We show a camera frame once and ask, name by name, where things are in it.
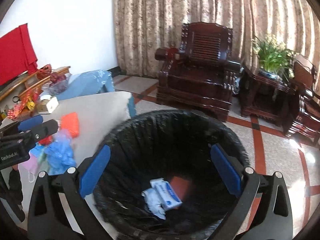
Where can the dark wooden armchair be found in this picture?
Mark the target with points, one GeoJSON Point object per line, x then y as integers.
{"type": "Point", "coordinates": [303, 112]}
{"type": "Point", "coordinates": [201, 71]}

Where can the glass snack bowl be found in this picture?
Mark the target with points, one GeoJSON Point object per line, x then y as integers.
{"type": "Point", "coordinates": [25, 108]}

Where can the pink face mask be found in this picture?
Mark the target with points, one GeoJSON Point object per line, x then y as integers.
{"type": "Point", "coordinates": [31, 166]}

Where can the blue covered side table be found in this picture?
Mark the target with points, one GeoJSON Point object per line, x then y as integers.
{"type": "Point", "coordinates": [88, 83]}

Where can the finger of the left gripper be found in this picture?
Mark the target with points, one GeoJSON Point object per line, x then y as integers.
{"type": "Point", "coordinates": [43, 130]}
{"type": "Point", "coordinates": [30, 123]}

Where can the red basket on cabinet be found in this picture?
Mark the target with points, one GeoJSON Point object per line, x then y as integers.
{"type": "Point", "coordinates": [44, 72]}

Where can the floral beige curtain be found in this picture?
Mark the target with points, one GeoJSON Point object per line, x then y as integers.
{"type": "Point", "coordinates": [142, 26]}

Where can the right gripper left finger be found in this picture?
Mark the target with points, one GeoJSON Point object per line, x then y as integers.
{"type": "Point", "coordinates": [47, 218]}

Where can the wooden tv cabinet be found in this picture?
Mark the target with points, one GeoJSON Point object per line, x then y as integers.
{"type": "Point", "coordinates": [17, 89]}

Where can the orange foam fruit net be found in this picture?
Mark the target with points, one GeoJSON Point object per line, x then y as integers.
{"type": "Point", "coordinates": [70, 122]}

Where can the gold tissue box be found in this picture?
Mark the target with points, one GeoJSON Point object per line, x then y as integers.
{"type": "Point", "coordinates": [47, 106]}

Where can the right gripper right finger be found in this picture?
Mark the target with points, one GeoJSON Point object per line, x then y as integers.
{"type": "Point", "coordinates": [262, 209]}

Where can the red apples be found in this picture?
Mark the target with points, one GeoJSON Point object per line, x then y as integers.
{"type": "Point", "coordinates": [55, 77]}

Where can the blue plastic glove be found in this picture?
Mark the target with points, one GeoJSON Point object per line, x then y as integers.
{"type": "Point", "coordinates": [59, 154]}

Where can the green potted plant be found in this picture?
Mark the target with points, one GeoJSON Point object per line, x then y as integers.
{"type": "Point", "coordinates": [274, 56]}

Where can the glass fruit bowl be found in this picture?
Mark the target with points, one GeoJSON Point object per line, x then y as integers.
{"type": "Point", "coordinates": [56, 88]}

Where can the red cloth cover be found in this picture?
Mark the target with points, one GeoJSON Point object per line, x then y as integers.
{"type": "Point", "coordinates": [17, 54]}

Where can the red plastic bag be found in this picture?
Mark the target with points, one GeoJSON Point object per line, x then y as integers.
{"type": "Point", "coordinates": [46, 141]}

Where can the dark wooden side table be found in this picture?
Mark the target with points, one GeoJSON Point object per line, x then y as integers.
{"type": "Point", "coordinates": [263, 97]}

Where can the blue white cardboard box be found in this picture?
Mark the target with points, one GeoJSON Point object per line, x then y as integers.
{"type": "Point", "coordinates": [169, 198]}

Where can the black trash bin with bag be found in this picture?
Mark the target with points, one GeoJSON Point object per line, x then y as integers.
{"type": "Point", "coordinates": [165, 144]}

